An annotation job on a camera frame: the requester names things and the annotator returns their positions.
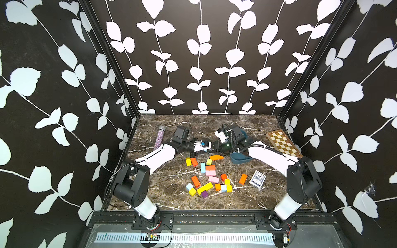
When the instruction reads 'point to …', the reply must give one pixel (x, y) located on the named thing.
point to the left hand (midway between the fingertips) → (207, 145)
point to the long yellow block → (205, 187)
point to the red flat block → (210, 168)
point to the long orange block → (216, 157)
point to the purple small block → (204, 194)
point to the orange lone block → (243, 179)
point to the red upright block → (194, 161)
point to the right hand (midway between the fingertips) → (208, 148)
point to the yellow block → (188, 161)
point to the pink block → (213, 179)
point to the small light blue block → (188, 186)
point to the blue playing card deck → (258, 179)
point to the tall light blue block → (203, 167)
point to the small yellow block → (192, 191)
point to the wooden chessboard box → (280, 141)
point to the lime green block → (209, 161)
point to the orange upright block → (195, 181)
